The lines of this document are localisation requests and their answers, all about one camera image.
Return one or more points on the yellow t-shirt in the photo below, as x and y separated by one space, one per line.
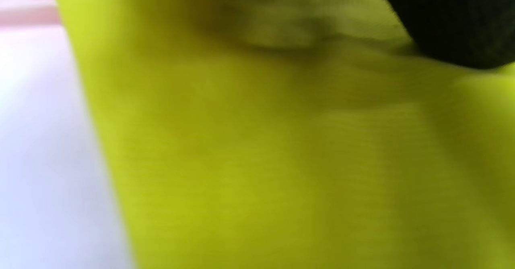
281 140

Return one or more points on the person's left hand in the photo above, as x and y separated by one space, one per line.
462 19

